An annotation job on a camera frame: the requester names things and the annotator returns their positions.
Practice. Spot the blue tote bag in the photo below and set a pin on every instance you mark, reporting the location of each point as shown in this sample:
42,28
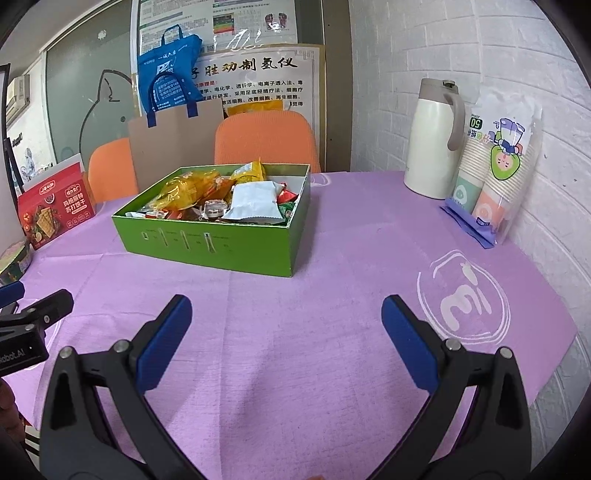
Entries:
165,72

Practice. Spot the red white snack bag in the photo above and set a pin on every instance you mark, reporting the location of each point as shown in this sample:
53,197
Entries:
288,191

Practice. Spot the brown paper bag blue handles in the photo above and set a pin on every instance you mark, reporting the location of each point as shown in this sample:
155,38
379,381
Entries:
163,141

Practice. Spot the air conditioner unit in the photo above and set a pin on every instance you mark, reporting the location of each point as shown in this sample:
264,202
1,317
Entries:
18,98

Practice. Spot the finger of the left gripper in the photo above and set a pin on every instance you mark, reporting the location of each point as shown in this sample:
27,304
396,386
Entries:
11,293
39,316

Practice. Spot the green snack packet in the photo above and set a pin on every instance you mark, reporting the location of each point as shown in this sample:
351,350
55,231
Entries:
286,203

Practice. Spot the green round tin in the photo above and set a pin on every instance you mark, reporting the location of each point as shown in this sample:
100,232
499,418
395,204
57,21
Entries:
15,261

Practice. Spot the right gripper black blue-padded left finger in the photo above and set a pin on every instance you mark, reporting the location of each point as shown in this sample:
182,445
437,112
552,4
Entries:
77,441

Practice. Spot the cream thermos jug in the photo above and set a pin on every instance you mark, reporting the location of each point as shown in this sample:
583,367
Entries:
436,138

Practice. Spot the orange chair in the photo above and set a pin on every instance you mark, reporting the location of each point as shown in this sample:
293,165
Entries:
111,174
272,137

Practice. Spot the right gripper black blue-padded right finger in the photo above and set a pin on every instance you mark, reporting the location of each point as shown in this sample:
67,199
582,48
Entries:
475,423

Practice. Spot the white board black frame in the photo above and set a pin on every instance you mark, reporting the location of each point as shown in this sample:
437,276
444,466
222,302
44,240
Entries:
10,227

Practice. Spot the paper cups pack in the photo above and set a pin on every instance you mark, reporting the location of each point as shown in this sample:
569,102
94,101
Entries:
502,147

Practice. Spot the white snack packet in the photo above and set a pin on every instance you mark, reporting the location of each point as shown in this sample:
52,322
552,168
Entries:
255,202

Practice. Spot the white chinese text poster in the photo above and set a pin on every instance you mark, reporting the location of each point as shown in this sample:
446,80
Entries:
292,73

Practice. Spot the person's left hand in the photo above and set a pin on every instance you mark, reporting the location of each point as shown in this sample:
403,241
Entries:
10,419

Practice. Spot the red cracker box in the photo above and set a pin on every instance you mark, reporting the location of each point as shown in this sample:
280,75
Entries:
57,201

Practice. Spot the yellow snack bag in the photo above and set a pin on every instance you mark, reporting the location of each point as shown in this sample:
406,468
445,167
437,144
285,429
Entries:
196,187

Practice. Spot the purple tablecloth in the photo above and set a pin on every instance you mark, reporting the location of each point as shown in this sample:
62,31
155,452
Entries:
285,378

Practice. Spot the left orange chair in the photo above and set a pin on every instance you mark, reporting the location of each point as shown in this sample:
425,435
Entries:
111,174

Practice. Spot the green cardboard box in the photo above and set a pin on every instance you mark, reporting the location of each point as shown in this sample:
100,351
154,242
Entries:
241,247

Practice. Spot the right orange chair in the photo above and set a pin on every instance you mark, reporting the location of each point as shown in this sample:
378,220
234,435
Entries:
272,137

